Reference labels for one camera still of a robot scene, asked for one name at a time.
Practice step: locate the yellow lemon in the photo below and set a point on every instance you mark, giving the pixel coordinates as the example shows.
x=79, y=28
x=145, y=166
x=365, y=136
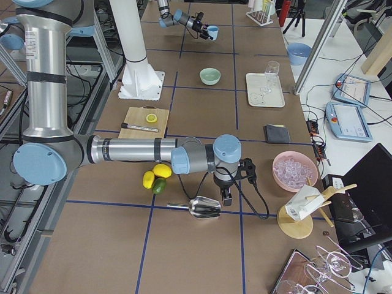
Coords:
x=148, y=179
x=162, y=171

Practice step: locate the green ceramic bowl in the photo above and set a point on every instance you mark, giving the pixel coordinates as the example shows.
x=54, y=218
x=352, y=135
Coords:
x=210, y=76

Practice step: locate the red cylinder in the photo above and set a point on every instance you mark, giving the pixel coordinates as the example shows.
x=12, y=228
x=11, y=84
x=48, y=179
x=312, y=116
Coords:
x=284, y=12

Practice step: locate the aluminium frame post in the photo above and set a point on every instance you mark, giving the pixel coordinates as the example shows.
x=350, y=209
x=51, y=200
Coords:
x=324, y=33

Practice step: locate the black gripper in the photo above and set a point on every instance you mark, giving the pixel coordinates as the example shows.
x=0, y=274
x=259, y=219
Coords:
x=224, y=187
x=196, y=25

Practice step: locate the lemon half slice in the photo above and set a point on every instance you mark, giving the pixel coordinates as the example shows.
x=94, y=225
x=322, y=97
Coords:
x=151, y=118

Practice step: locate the white wire cup rack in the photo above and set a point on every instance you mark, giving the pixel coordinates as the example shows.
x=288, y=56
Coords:
x=261, y=11

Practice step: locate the wooden cutting board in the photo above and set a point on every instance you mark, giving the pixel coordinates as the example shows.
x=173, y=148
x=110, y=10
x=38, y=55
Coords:
x=137, y=116

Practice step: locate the white carton on stand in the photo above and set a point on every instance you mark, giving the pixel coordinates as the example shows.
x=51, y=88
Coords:
x=304, y=202

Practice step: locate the pink bowl with ice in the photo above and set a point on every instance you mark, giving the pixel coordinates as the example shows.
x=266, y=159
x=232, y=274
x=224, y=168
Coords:
x=292, y=170

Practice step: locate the light blue plastic cup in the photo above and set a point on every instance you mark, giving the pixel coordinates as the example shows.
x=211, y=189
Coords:
x=213, y=31

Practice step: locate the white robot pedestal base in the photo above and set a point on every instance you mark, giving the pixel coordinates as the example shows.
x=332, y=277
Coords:
x=139, y=81

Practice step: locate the black tripod handle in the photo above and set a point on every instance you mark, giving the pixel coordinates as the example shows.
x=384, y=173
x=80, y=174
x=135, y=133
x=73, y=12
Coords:
x=299, y=16

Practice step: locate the steel ice scoop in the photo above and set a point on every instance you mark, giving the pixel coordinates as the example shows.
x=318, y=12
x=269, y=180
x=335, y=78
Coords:
x=200, y=207

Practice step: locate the blue bowl with fork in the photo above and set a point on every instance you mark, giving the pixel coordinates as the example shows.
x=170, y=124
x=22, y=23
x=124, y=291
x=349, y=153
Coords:
x=298, y=53

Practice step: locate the cream bear tray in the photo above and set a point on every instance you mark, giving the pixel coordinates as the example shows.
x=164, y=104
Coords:
x=254, y=82

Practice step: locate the teach pendant tablet far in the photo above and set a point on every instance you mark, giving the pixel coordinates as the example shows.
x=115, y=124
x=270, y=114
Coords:
x=352, y=90

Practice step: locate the green avocado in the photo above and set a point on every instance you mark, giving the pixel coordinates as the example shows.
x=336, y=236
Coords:
x=159, y=186

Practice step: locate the grey folded cloth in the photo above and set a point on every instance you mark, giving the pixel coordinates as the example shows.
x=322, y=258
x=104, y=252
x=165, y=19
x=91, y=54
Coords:
x=276, y=134

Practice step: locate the teach pendant tablet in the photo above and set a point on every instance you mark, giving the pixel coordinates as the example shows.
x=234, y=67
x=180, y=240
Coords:
x=352, y=90
x=347, y=122

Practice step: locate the black laptop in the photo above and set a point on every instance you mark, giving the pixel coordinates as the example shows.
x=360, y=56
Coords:
x=372, y=196

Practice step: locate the teach pendant tablet near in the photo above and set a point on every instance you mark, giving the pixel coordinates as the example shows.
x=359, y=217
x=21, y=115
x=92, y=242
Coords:
x=347, y=122

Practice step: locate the clear wine glass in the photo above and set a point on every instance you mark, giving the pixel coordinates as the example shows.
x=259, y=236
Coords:
x=271, y=73

